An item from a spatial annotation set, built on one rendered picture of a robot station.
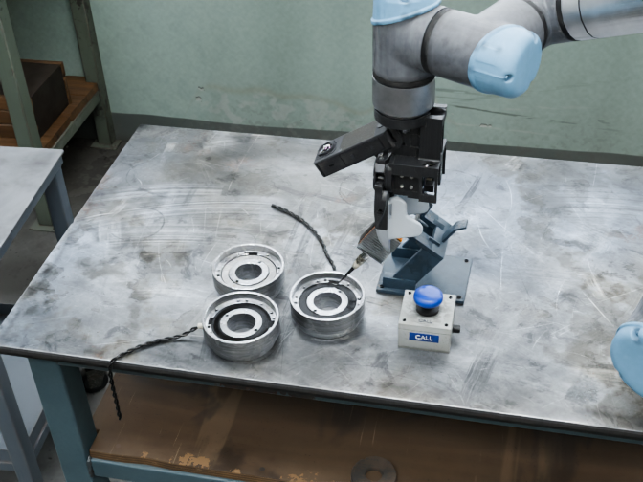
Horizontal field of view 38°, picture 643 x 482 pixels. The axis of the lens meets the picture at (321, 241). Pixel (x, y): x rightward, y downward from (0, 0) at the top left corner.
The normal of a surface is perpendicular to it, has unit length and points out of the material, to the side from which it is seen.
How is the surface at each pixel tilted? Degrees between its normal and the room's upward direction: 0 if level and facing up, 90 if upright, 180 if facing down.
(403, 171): 90
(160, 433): 0
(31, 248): 0
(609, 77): 90
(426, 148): 90
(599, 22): 109
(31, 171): 0
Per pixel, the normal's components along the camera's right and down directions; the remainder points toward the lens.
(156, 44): -0.21, 0.61
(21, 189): -0.03, -0.79
